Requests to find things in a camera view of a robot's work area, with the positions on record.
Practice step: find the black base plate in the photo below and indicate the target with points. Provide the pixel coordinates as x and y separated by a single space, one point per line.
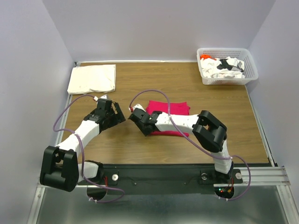
163 179

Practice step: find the white crumpled shirt in basket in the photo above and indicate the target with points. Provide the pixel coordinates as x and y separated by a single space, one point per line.
209 68

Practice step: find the black white garment in basket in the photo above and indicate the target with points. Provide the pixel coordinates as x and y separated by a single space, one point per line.
224 65

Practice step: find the pink t-shirt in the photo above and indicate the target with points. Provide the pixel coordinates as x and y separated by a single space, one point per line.
176 108

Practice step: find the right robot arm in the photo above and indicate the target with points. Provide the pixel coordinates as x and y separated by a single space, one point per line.
204 131

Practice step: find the aluminium frame rail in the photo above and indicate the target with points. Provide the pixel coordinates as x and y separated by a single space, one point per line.
254 176

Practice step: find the orange garment in basket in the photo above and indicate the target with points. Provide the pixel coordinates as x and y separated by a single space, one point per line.
204 56

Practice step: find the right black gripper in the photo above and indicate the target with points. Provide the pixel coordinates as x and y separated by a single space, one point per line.
146 132

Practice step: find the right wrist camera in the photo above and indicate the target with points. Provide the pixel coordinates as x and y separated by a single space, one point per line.
137 106

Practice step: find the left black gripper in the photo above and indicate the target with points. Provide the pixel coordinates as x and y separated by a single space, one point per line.
118 117

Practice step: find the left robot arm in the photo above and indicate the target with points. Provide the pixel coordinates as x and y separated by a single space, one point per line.
60 167

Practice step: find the folded white t-shirt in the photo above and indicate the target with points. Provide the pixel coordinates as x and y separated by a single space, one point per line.
94 78

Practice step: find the white plastic basket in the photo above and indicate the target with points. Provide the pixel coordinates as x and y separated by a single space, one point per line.
250 71

